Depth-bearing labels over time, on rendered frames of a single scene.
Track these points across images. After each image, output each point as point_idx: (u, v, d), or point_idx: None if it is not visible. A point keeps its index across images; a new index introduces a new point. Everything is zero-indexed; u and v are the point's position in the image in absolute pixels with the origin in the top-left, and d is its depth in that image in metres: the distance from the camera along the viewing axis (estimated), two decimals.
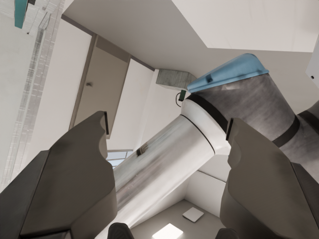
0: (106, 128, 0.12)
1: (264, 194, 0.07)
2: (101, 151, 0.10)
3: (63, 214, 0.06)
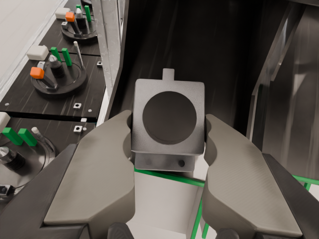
0: (131, 127, 0.12)
1: (242, 188, 0.07)
2: (125, 150, 0.10)
3: (83, 207, 0.06)
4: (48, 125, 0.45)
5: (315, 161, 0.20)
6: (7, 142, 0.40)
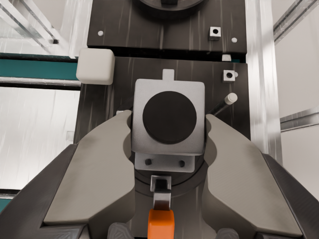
0: (131, 127, 0.12)
1: (242, 188, 0.07)
2: (125, 150, 0.10)
3: (83, 207, 0.06)
4: (177, 70, 0.28)
5: None
6: None
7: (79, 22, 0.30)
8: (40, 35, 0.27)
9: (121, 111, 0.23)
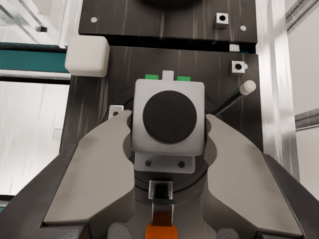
0: (131, 127, 0.12)
1: (242, 188, 0.07)
2: (125, 150, 0.10)
3: (83, 207, 0.06)
4: (180, 61, 0.25)
5: None
6: (132, 96, 0.22)
7: (71, 8, 0.27)
8: (24, 20, 0.23)
9: (115, 105, 0.20)
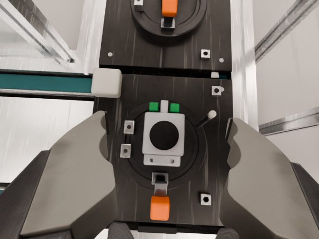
0: (106, 128, 0.12)
1: (264, 194, 0.07)
2: (102, 151, 0.10)
3: (64, 214, 0.06)
4: (174, 86, 0.33)
5: None
6: (139, 113, 0.30)
7: (92, 44, 0.36)
8: (61, 57, 0.32)
9: (128, 120, 0.29)
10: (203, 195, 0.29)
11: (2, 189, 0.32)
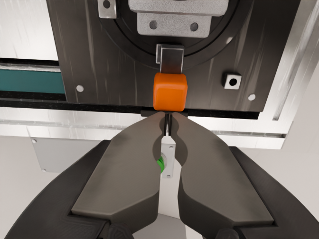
0: (164, 130, 0.12)
1: (215, 183, 0.07)
2: (154, 152, 0.10)
3: (107, 203, 0.06)
4: None
5: None
6: None
7: None
8: None
9: None
10: (230, 76, 0.20)
11: None
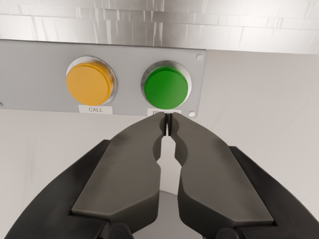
0: (164, 130, 0.12)
1: (215, 183, 0.07)
2: (154, 152, 0.10)
3: (107, 203, 0.06)
4: None
5: None
6: None
7: None
8: None
9: None
10: None
11: None
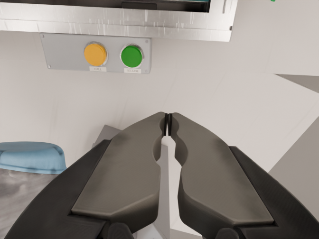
0: (164, 130, 0.12)
1: (215, 183, 0.07)
2: (154, 152, 0.10)
3: (107, 203, 0.06)
4: None
5: None
6: None
7: None
8: None
9: None
10: None
11: None
